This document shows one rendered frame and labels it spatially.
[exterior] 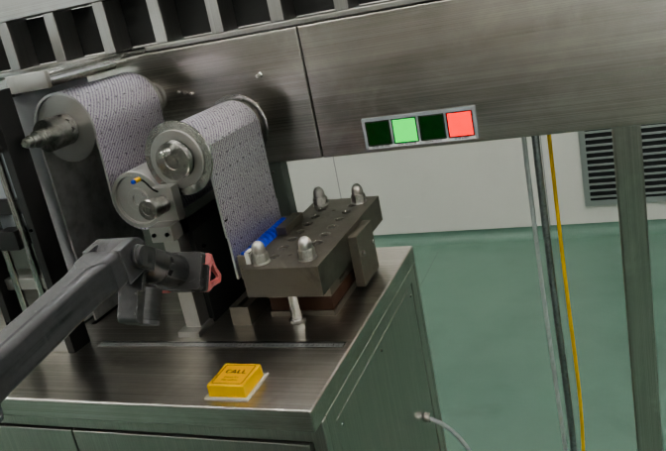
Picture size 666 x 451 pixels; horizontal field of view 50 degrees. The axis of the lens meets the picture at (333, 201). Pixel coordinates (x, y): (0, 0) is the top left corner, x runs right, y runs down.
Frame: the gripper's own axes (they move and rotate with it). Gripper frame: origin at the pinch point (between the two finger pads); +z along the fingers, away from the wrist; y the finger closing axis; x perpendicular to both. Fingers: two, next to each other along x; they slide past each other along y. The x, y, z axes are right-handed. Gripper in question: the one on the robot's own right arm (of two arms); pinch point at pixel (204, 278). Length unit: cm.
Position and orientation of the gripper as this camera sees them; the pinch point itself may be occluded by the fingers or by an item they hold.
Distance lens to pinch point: 134.2
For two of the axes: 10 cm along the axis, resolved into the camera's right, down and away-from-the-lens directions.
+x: 0.3, -9.7, 2.4
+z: 3.8, 2.3, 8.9
